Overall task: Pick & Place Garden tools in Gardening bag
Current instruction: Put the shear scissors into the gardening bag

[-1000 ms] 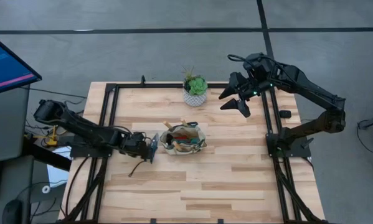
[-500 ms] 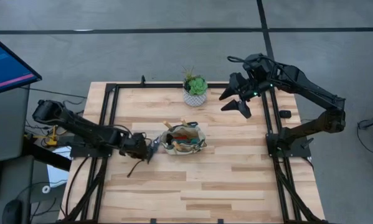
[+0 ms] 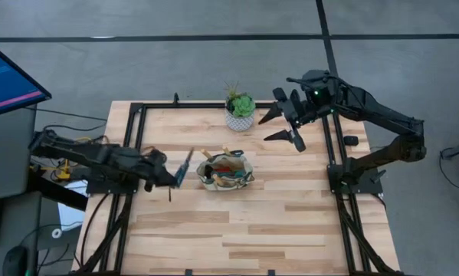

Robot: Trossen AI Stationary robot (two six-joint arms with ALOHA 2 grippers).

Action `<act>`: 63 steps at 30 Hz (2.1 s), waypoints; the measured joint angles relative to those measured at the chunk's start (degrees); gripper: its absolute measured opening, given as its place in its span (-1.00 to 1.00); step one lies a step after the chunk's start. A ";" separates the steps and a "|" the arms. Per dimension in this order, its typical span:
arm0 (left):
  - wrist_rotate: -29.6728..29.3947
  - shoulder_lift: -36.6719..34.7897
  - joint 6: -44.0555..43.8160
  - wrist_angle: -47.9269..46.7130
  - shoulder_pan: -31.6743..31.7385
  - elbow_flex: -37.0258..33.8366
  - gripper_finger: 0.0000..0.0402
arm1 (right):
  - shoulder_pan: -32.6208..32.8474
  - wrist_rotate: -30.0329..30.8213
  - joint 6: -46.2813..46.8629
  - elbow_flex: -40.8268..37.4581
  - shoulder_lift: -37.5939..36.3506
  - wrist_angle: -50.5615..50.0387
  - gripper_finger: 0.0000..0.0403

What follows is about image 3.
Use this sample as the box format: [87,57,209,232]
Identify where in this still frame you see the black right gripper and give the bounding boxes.
[257,87,307,153]

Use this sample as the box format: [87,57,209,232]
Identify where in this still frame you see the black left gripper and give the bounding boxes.
[142,148,179,193]

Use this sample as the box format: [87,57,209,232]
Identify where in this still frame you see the green-handled pruning shears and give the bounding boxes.
[168,146,195,203]

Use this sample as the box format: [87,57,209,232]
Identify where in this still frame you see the beige green-trimmed gardening bag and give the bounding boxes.
[195,149,256,192]

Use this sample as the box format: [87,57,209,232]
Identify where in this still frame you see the succulent in white patterned pot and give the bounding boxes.
[223,80,257,133]

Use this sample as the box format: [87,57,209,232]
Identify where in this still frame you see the white paper sheet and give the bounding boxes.
[57,179,89,232]

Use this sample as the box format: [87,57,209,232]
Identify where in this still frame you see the black desk support bar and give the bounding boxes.
[27,172,89,212]

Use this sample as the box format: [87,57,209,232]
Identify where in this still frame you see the grey desk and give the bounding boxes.
[0,107,38,204]

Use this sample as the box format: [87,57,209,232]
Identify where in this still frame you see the black computer mouse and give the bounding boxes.
[2,245,29,276]

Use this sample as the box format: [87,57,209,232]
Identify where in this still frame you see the computer monitor blue screen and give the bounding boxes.
[0,38,53,120]

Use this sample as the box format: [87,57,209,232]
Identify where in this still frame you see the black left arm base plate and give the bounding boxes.
[85,178,141,196]

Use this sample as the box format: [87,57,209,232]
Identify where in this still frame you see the black metal table frame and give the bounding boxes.
[74,100,406,276]

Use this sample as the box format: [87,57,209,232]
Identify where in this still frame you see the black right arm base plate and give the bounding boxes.
[326,163,384,196]

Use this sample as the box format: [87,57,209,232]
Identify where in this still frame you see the black floor cable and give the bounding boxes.
[25,107,108,133]

